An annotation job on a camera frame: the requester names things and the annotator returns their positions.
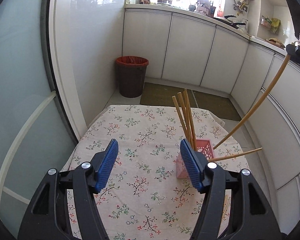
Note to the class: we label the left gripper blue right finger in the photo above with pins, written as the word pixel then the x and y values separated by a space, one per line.
pixel 195 163

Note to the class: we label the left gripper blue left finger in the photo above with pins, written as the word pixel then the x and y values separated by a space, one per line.
pixel 103 165

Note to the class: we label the white kitchen base cabinets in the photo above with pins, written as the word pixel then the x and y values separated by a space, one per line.
pixel 193 49

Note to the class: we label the yellow green snack bag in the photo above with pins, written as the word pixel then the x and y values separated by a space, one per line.
pixel 275 25

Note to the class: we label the floral tablecloth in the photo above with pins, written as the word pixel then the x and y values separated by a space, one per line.
pixel 143 198

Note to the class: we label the right brown floor mat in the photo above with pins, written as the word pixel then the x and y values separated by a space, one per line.
pixel 218 105

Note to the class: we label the brown floor mat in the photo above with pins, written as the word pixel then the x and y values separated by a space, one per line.
pixel 159 95
pixel 218 105

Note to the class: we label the leaning wooden chopstick in holder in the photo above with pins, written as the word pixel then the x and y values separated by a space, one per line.
pixel 234 155

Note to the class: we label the black frying pan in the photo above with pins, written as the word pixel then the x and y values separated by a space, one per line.
pixel 227 19

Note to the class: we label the left brown floor mat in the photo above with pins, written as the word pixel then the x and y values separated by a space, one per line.
pixel 159 95

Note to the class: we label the frosted glass sliding door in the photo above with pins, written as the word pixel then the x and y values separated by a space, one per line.
pixel 33 135

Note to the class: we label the brown bin with red liner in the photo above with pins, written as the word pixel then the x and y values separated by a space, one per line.
pixel 131 72

